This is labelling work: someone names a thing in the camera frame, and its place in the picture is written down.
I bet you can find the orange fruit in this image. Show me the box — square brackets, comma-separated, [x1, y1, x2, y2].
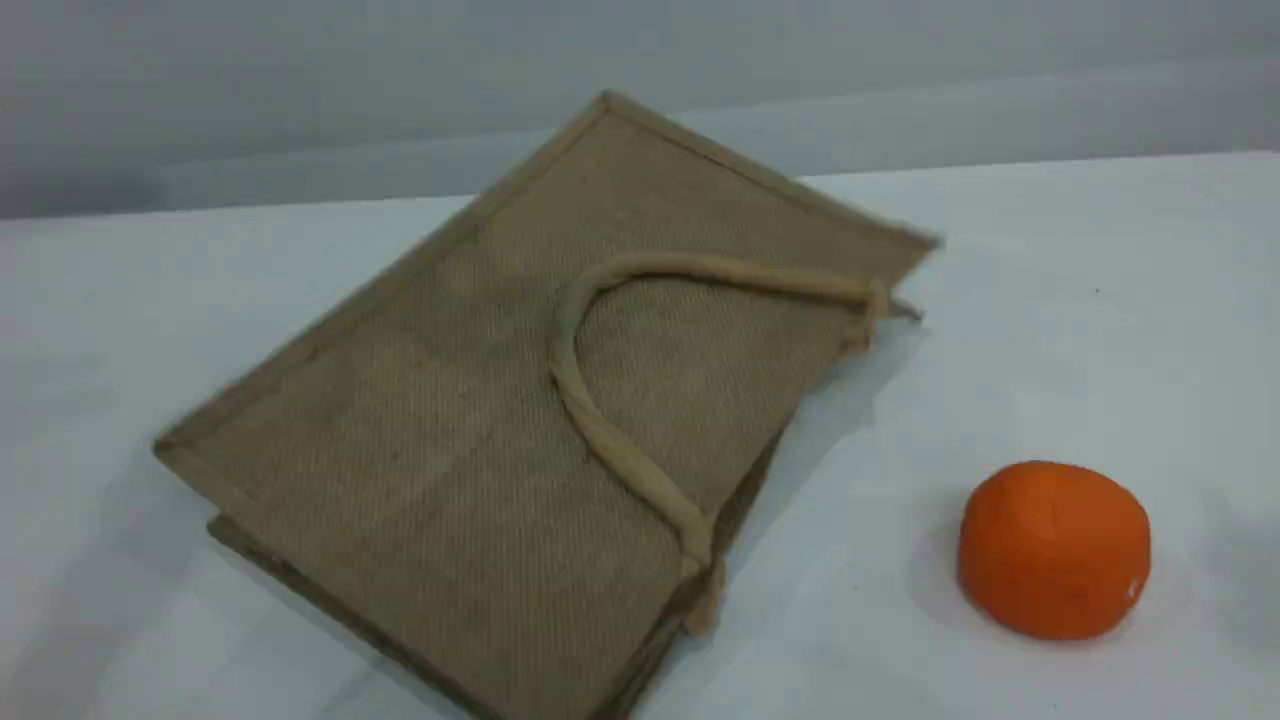
[957, 460, 1153, 642]

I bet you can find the brown burlap tote bag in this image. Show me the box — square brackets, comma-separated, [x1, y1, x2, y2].
[150, 88, 946, 720]

